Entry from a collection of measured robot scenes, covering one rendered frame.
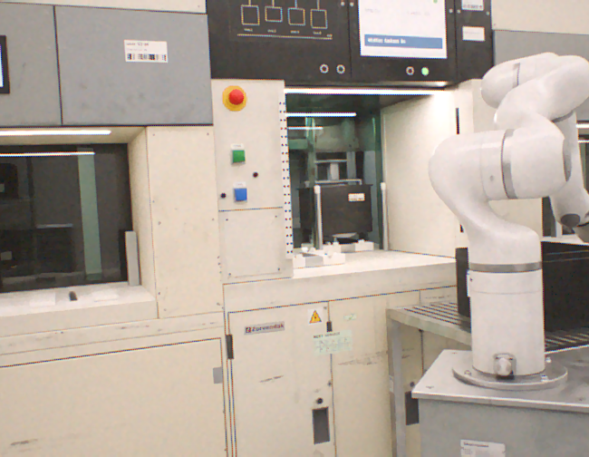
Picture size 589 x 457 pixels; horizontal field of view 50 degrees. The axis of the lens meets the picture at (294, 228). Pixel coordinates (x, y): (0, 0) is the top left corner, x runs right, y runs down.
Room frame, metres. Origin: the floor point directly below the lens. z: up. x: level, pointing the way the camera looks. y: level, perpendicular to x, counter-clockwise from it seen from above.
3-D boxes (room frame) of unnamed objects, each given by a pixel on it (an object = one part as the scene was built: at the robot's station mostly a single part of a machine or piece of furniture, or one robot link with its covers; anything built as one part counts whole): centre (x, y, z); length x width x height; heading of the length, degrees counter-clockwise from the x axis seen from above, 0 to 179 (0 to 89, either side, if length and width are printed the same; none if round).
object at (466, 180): (1.10, -0.33, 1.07); 0.19 x 0.12 x 0.24; 58
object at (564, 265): (1.52, -0.58, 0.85); 0.28 x 0.28 x 0.17; 13
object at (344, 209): (2.40, -0.16, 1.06); 0.24 x 0.20 x 0.32; 111
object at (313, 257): (2.01, -0.02, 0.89); 0.22 x 0.21 x 0.04; 21
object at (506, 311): (1.08, -0.36, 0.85); 0.19 x 0.19 x 0.18
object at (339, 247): (2.40, -0.16, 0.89); 0.22 x 0.21 x 0.04; 21
